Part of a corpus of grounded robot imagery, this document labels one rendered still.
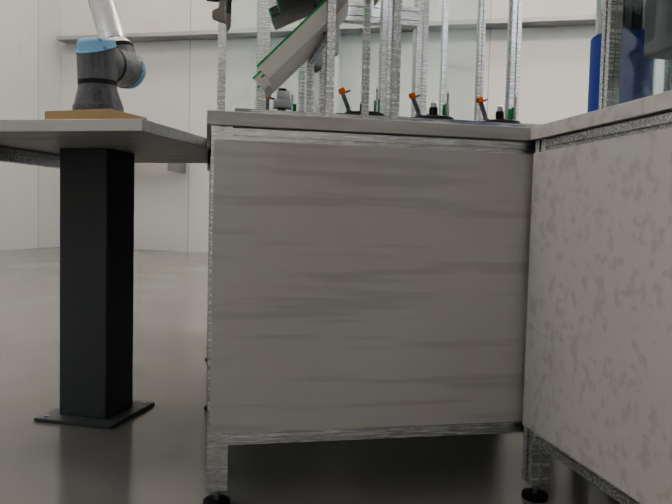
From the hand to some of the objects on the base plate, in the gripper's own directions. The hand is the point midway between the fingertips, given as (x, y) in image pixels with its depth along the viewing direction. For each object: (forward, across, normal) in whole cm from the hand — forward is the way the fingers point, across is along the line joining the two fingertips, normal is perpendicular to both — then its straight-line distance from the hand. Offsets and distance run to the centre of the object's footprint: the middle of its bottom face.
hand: (229, 27), depth 203 cm
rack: (+37, +31, +32) cm, 58 cm away
